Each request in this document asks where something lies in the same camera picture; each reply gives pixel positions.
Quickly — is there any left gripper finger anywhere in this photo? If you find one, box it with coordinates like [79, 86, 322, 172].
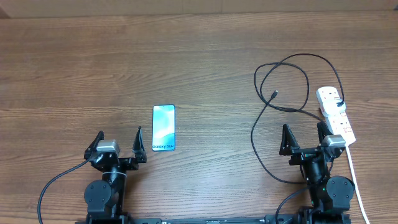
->
[84, 131, 104, 159]
[132, 126, 147, 163]

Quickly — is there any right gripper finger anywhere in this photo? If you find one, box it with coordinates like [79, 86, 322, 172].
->
[279, 124, 300, 156]
[317, 121, 333, 145]

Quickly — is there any blue Galaxy smartphone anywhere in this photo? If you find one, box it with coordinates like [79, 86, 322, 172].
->
[152, 105, 176, 152]

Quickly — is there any black USB charging cable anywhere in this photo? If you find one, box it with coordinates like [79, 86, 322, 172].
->
[250, 53, 346, 185]

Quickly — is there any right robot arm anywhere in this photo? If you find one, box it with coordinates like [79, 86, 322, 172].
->
[275, 122, 355, 224]

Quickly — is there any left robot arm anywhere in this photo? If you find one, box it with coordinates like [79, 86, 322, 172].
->
[84, 128, 147, 224]

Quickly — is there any white charger adapter plug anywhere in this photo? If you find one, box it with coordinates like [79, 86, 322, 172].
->
[320, 99, 346, 117]

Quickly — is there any white power strip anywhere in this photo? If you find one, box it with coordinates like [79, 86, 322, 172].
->
[316, 86, 356, 146]

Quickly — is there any white power strip cord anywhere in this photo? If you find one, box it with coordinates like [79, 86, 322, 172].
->
[344, 145, 371, 224]

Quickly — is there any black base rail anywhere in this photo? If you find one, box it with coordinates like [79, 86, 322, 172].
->
[74, 213, 352, 224]

